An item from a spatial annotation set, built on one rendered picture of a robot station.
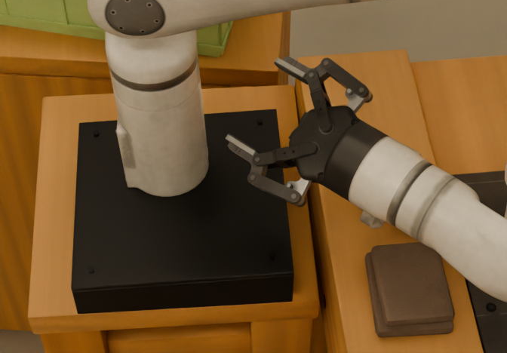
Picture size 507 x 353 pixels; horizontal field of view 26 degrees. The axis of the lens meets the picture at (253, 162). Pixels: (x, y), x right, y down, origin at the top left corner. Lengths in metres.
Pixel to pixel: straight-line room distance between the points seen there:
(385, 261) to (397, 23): 1.59
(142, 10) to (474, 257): 0.37
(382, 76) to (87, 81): 0.44
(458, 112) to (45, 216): 0.51
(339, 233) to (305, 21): 1.51
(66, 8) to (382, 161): 0.63
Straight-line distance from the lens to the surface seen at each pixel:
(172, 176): 1.20
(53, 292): 1.24
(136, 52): 1.09
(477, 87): 1.39
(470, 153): 1.32
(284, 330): 1.28
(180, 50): 1.09
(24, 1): 1.55
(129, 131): 1.17
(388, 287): 1.14
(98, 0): 1.01
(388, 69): 1.36
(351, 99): 1.10
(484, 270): 1.00
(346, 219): 1.22
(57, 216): 1.29
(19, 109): 1.64
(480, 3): 2.78
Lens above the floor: 1.90
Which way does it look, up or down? 53 degrees down
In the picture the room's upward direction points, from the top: straight up
